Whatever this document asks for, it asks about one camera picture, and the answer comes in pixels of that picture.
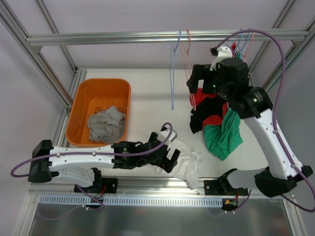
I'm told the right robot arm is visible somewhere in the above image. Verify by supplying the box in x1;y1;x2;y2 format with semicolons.
187;58;313;197

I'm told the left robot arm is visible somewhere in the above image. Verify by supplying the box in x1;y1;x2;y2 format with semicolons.
28;132;181;192

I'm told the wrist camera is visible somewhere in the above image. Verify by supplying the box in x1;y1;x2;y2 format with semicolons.
210;46;232;71
157;127;178;147

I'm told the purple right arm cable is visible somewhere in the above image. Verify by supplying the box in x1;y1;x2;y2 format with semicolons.
215;29;315;212

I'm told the green tank top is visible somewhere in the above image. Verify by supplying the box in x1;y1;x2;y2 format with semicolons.
202;103;243;161

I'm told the grey tank top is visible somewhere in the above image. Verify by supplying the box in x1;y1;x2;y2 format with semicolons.
87;106;126;144

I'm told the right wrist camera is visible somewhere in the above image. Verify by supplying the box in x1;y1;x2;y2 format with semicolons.
210;46;232;71

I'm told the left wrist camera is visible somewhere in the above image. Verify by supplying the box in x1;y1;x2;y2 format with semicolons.
157;127;178;147

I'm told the pink wire hanger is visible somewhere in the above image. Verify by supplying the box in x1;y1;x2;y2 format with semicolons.
244;31;255;62
180;29;196;111

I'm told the aluminium hanging rail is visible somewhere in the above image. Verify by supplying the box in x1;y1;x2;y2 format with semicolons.
26;29;310;46

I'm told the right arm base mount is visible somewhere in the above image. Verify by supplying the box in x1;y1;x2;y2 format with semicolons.
203;179;249;197

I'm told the black tank top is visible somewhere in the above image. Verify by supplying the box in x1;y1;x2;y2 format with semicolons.
189;88;228;134

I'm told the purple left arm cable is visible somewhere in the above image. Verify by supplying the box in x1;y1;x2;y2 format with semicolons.
10;122;174;177

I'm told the white tank top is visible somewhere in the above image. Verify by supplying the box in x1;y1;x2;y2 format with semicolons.
156;139;203;189

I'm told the white slotted cable duct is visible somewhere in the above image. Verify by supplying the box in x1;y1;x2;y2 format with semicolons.
39;195;223;208

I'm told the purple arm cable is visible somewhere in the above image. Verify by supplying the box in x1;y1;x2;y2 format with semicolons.
215;29;315;212
10;122;174;177

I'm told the orange plastic basket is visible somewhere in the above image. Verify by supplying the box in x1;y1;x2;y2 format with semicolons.
65;78;131;148

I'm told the aluminium frame rail front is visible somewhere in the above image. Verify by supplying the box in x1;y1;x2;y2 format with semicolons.
29;176;291;197

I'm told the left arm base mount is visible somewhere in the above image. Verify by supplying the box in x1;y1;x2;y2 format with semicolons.
81;177;118;194

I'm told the red tank top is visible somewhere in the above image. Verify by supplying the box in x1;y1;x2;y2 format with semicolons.
189;42;238;128

